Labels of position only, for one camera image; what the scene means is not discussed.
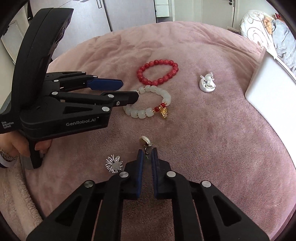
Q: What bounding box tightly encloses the white patterned pillow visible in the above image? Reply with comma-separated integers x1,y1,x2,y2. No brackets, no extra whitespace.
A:
240,10,278,56

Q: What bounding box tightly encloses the silver white hair clip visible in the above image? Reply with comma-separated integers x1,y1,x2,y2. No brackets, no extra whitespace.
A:
199,73,217,93

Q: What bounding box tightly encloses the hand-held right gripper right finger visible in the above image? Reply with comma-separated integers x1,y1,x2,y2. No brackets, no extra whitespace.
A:
151,147,270,241

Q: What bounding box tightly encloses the white bead bracelet gold charm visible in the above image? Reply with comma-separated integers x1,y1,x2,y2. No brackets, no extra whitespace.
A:
123,85,171,121

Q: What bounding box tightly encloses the grey wardrobe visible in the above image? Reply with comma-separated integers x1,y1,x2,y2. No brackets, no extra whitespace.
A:
46,0,174,62

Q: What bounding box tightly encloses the beige fluffy blanket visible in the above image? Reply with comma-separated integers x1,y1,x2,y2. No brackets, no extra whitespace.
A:
0,160,44,225

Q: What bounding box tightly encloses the silver spider brooch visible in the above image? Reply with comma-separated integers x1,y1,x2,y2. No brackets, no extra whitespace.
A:
106,154,123,173

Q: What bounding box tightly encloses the grey plush blanket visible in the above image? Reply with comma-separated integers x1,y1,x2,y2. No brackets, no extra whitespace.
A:
272,17,296,72

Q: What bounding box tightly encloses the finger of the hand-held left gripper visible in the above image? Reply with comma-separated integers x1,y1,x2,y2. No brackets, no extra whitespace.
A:
45,90,140,116
45,71,124,93

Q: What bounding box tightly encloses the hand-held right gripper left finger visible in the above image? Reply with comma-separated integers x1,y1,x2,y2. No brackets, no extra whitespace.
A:
26,149,144,241

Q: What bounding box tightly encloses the white door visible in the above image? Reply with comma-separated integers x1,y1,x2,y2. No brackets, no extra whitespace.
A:
172,0,235,27

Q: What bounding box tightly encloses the person's left hand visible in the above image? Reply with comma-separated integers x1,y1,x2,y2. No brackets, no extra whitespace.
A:
0,134,52,158

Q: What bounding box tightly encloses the red bead bracelet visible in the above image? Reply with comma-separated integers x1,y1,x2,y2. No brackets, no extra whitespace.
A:
136,60,179,86

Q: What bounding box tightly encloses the white plastic storage box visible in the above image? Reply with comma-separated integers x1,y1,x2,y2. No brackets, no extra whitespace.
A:
245,49,296,149

